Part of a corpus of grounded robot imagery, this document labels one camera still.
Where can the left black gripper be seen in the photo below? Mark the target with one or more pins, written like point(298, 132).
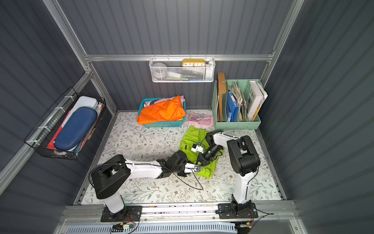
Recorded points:
point(183, 162)

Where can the lime green shorts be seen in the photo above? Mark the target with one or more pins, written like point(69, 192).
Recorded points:
point(192, 136)

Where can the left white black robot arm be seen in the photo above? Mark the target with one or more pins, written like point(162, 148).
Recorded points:
point(107, 178)

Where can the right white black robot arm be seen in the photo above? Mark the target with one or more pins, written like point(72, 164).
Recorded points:
point(244, 160)

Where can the white tape roll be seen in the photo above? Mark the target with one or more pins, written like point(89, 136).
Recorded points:
point(159, 71)

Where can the pink pouch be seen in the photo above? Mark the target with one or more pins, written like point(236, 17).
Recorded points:
point(200, 120)

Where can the teal plastic laundry basket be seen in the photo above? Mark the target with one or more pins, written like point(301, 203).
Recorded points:
point(163, 124)

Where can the blue folder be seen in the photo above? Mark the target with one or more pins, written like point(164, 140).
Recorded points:
point(232, 108)

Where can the mint green file organizer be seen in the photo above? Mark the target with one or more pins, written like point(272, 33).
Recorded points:
point(239, 125)

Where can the orange garment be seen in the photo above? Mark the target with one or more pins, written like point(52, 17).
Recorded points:
point(162, 111)

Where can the brown cardboard board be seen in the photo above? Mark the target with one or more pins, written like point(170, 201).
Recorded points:
point(221, 91)

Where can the white book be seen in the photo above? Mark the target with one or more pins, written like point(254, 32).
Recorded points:
point(257, 97)

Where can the yellow clock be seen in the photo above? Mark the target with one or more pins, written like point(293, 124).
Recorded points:
point(193, 62)

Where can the navy blue case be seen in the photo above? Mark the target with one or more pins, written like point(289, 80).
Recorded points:
point(76, 128)

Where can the white tray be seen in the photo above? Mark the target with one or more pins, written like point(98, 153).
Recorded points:
point(83, 101)

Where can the red folder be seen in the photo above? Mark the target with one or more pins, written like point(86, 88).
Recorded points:
point(51, 144)

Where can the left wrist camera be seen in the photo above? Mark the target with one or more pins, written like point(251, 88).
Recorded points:
point(192, 168)

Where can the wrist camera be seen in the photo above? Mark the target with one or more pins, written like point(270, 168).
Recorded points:
point(192, 168)
point(198, 147)

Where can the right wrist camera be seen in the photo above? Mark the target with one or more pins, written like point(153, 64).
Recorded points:
point(198, 147)

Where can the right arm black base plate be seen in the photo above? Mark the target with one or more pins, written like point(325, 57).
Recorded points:
point(231, 211)

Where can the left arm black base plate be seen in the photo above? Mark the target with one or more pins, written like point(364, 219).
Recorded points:
point(129, 213)

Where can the white wire wall basket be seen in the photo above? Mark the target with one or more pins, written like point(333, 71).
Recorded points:
point(176, 73)

